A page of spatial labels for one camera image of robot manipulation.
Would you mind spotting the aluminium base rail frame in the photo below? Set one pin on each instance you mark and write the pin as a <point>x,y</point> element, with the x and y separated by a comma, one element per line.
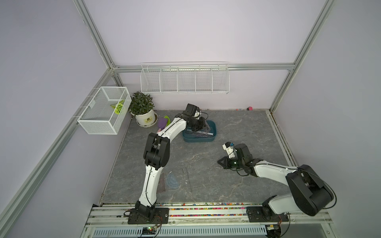
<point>205,220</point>

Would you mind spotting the teal plastic storage box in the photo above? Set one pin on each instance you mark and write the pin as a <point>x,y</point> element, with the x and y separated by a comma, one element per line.
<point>211,127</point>

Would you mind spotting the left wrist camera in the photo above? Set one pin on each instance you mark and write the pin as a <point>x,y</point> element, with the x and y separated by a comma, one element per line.
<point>192,111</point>

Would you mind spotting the clear straight ruler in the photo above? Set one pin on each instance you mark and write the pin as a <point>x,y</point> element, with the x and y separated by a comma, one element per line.
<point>199,133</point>

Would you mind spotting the green shovel yellow handle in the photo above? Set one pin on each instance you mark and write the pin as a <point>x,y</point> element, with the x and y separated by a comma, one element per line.
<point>168,120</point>

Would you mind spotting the green item in basket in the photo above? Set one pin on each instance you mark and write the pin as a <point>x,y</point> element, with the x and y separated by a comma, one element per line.
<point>118,107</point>

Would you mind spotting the white wire wall shelf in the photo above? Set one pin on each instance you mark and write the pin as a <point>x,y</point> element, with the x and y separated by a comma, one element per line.
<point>185,78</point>

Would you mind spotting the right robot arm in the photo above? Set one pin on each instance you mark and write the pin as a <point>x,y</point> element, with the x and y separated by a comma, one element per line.
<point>308,192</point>

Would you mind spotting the white wire side basket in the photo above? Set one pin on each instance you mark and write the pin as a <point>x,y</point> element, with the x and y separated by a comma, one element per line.
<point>98,117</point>

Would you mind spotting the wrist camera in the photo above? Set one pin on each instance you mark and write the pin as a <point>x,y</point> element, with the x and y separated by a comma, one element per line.
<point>229,147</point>
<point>192,111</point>

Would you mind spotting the clear long ruler on table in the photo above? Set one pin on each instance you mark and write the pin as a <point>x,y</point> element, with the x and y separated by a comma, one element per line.
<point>187,179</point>

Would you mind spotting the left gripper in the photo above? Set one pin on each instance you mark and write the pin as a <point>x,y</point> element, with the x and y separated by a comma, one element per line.
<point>203,124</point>

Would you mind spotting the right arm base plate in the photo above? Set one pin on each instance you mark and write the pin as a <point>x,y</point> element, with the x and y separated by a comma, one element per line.
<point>258,214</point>

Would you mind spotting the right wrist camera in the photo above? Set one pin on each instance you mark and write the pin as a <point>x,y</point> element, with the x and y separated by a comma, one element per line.
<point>229,147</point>

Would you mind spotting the green potted plant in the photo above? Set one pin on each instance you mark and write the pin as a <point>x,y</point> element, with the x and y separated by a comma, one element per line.
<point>141,104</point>

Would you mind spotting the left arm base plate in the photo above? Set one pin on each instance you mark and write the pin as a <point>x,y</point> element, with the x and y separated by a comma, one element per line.
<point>149,216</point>

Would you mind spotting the white plant pot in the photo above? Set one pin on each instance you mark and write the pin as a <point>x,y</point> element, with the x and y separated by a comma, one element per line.
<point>146,117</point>

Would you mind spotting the white pot saucer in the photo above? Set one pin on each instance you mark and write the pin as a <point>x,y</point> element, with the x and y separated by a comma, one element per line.
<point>147,124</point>

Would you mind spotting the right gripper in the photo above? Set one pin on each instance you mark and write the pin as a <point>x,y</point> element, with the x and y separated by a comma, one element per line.
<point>225,164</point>

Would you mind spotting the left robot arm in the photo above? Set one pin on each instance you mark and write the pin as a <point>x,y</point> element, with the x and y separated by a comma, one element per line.
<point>157,151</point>

